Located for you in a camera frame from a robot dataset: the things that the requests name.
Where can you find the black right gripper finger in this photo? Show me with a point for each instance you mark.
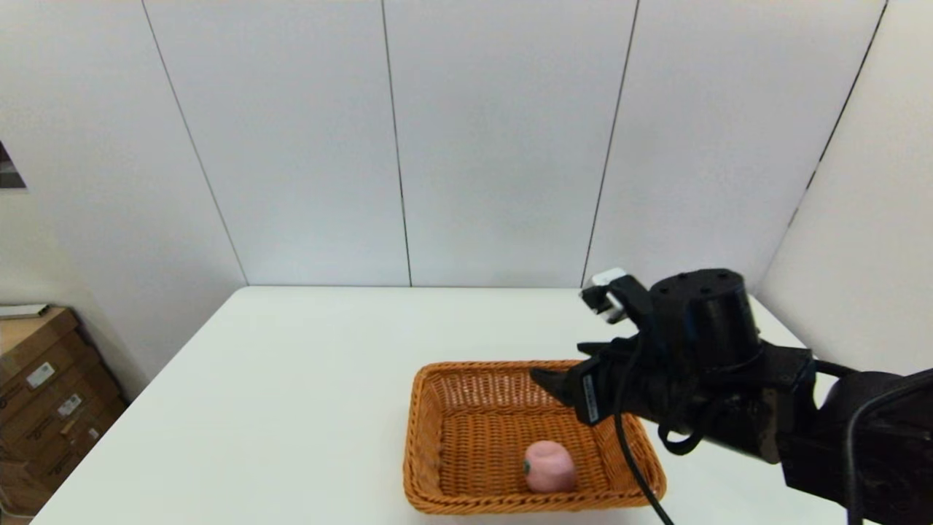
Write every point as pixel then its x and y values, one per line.
pixel 609 348
pixel 563 388

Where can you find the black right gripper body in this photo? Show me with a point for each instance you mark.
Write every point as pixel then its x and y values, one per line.
pixel 649 397

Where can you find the pink toy peach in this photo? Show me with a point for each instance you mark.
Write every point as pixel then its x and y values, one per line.
pixel 550 467

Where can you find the orange woven wicker basket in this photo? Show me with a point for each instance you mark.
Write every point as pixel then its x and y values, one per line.
pixel 474 437

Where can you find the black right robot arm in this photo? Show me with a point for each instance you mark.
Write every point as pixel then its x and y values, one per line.
pixel 707 313

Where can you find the brown cardboard box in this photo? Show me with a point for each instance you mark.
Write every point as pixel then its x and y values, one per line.
pixel 65 452
pixel 87 397
pixel 29 343
pixel 22 496

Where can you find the flat white board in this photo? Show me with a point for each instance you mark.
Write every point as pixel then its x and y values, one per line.
pixel 22 311

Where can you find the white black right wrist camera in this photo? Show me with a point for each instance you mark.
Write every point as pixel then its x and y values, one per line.
pixel 606 278

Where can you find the dark wall picture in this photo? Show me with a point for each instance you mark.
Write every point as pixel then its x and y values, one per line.
pixel 7 175

